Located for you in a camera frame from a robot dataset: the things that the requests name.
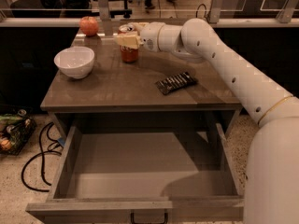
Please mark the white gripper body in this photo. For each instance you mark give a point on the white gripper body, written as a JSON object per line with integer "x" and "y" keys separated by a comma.
{"x": 150, "y": 36}

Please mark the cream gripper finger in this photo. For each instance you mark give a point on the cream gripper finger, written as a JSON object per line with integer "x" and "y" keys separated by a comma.
{"x": 138, "y": 26}
{"x": 130, "y": 40}

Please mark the red coke can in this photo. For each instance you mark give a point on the red coke can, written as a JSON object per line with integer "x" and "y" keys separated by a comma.
{"x": 128, "y": 55}

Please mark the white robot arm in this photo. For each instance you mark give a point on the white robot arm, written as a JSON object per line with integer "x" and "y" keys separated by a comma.
{"x": 272, "y": 185}

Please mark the grey cabinet with glossy top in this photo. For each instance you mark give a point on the grey cabinet with glossy top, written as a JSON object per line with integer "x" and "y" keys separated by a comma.
{"x": 115, "y": 86}

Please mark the open grey top drawer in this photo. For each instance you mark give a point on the open grey top drawer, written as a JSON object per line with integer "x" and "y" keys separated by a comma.
{"x": 104, "y": 177}

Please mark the red apple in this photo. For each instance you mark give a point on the red apple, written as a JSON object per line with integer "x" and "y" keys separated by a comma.
{"x": 88, "y": 25}

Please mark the dark chocolate bar wrapper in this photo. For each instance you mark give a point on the dark chocolate bar wrapper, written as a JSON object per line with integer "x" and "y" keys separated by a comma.
{"x": 175, "y": 82}

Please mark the white ceramic bowl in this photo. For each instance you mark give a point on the white ceramic bowl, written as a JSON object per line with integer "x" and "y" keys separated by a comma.
{"x": 76, "y": 62}

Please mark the black wire basket with items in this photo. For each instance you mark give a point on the black wire basket with items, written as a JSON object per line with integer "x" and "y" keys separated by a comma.
{"x": 15, "y": 131}

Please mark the black drawer handle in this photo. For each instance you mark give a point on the black drawer handle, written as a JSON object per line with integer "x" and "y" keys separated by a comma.
{"x": 136, "y": 218}

